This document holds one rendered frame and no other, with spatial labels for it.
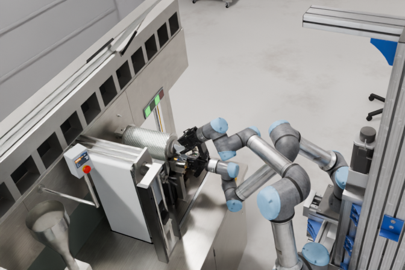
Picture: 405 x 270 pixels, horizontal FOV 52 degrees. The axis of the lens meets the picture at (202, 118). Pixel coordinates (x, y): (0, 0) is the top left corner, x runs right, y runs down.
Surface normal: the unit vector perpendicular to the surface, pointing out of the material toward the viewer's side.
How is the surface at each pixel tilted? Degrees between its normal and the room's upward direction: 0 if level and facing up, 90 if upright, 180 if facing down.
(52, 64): 90
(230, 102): 0
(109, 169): 90
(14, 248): 90
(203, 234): 0
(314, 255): 8
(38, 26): 90
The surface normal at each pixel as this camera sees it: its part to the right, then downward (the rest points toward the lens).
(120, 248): -0.10, -0.78
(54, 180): 0.92, 0.17
